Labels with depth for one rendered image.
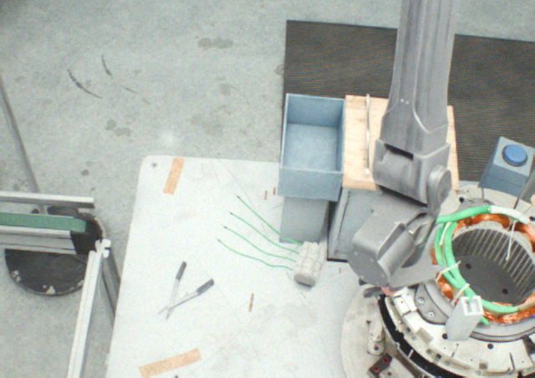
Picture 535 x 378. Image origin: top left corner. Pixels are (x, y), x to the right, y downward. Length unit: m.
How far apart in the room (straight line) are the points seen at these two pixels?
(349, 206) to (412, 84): 0.58
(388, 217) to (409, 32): 0.21
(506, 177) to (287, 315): 0.48
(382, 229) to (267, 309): 0.63
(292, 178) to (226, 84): 1.56
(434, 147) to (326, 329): 0.68
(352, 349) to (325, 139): 0.39
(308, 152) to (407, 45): 0.63
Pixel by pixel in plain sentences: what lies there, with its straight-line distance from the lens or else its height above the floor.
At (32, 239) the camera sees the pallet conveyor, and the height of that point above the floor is 0.72.
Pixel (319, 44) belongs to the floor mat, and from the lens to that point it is 2.98.
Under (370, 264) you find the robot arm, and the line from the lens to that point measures 0.85.
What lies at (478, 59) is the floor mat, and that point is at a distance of 3.08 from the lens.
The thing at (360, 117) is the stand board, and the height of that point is 1.07.
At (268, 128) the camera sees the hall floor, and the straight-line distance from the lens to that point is 2.69.
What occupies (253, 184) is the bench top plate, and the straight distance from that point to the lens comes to 1.59.
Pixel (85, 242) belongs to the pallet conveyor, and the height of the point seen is 0.73.
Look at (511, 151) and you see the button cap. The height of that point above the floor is 1.04.
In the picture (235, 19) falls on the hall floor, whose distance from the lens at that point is 3.08.
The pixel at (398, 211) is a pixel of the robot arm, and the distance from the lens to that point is 0.86.
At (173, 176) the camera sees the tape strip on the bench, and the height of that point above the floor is 0.78.
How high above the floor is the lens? 2.08
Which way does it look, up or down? 54 degrees down
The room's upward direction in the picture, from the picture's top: 5 degrees clockwise
